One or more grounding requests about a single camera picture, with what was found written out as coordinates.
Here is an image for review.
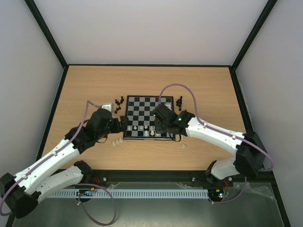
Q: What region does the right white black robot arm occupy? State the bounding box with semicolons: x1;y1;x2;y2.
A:
151;104;266;185

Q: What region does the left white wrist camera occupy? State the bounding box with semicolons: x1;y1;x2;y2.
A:
100;103;113;112

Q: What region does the black white chess board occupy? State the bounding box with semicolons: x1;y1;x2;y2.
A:
123;95;175;140

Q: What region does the purple cable loop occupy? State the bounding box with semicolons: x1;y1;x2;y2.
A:
77;179;117;225

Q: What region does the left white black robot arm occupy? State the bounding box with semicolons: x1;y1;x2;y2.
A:
0;108;128;218

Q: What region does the black aluminium frame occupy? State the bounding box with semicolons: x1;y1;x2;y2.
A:
25;0;290;227

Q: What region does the grey slotted cable duct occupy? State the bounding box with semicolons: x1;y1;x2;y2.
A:
49;189;209;199

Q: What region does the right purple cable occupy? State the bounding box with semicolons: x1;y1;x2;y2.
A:
157;83;275;204

